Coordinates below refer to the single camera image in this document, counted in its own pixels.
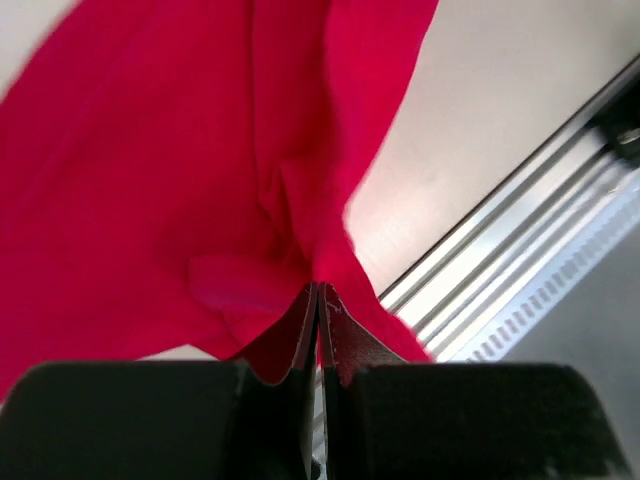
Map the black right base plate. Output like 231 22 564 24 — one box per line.
595 92 639 168

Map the crimson pink t shirt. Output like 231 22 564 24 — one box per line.
1 1 437 391

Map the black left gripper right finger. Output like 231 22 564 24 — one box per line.
318 283 633 479

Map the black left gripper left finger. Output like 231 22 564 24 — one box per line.
1 283 318 479

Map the white slotted cable duct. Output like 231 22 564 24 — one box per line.
451 189 639 363

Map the aluminium mounting rail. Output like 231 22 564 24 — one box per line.
382 62 639 362

